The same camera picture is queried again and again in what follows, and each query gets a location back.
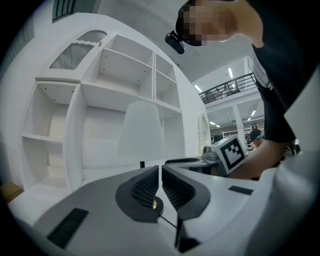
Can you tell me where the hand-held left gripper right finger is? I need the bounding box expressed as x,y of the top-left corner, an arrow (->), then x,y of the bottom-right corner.
161,164 -> 266,254

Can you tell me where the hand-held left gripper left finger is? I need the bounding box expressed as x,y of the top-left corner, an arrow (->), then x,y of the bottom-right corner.
32,164 -> 181,256

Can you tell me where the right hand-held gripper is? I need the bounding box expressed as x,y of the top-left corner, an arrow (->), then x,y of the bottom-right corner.
164,134 -> 248,176

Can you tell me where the white table lamp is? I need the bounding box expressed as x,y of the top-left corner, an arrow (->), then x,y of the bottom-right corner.
116,100 -> 166,216

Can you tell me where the person's right forearm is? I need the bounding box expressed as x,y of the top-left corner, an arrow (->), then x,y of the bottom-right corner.
228,138 -> 288,181

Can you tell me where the black balcony railing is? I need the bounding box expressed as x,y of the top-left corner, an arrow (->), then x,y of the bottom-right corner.
198,72 -> 258,105

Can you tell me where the brown cardboard box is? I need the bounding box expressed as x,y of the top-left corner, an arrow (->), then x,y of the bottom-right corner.
0,182 -> 25,205

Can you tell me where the white shelf hutch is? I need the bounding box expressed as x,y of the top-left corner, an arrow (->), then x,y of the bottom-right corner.
19,29 -> 186,193

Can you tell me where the person's black shirt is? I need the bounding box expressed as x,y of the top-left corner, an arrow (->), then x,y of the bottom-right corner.
251,0 -> 320,143

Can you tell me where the person's head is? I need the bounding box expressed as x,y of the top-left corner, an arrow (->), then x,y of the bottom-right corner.
174,0 -> 265,48

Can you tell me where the thin black cable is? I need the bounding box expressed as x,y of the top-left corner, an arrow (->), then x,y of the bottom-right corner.
158,214 -> 179,229

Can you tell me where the black head camera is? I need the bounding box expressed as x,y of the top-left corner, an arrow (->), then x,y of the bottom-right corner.
164,30 -> 186,55

